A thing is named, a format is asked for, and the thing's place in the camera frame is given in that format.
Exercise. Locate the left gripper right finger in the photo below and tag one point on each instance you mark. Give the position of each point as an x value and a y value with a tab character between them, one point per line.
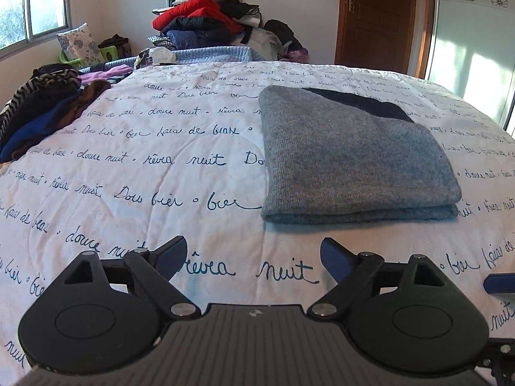
354	276

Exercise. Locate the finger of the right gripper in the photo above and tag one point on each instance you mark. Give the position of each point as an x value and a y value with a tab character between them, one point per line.
500	284

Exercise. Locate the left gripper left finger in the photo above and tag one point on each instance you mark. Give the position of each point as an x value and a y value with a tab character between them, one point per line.
151	272

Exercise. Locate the grey and navy sweater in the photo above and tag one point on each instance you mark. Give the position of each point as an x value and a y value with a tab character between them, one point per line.
330	162

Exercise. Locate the pile of unfolded small clothes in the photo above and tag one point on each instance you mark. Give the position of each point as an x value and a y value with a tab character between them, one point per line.
54	97

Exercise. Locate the wooden bedroom door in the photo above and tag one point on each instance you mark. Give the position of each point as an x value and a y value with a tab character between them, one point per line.
389	35

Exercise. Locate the pile of clothes on chair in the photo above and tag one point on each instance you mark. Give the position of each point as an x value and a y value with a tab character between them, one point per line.
195	24

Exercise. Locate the white script-print bedspread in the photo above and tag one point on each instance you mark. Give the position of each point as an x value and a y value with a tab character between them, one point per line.
178	150

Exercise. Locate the white plastic bag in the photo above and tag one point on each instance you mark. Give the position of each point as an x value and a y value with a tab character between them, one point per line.
155	56

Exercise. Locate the black bag near stool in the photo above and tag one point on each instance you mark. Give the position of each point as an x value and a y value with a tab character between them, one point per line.
121	44

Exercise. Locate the light blue quilted blanket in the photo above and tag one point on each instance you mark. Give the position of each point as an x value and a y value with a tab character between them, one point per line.
211	54

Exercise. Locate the floral cushion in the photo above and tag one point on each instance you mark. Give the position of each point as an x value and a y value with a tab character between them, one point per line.
78	43

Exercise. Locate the window with metal frame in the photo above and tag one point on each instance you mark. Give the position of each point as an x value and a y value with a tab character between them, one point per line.
25	23

